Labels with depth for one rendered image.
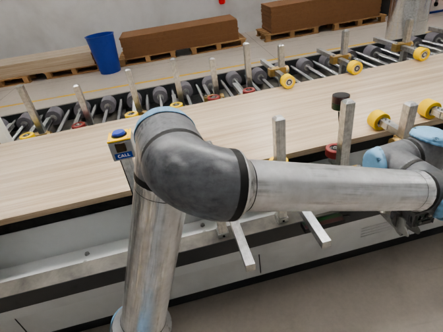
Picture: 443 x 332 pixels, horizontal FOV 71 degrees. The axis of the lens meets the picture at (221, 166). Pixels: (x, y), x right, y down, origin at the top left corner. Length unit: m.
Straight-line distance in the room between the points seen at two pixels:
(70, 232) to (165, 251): 0.90
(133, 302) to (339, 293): 1.40
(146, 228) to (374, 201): 0.43
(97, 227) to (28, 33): 7.59
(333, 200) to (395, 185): 0.15
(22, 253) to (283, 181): 1.34
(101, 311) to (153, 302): 1.17
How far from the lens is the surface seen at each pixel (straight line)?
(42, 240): 1.58
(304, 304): 1.93
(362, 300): 1.99
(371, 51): 3.00
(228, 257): 1.41
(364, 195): 0.61
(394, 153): 0.86
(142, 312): 0.80
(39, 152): 1.90
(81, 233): 1.52
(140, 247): 0.67
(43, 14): 8.63
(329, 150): 1.38
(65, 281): 1.38
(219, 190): 0.43
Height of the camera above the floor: 1.63
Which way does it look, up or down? 34 degrees down
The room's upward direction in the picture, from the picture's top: 9 degrees counter-clockwise
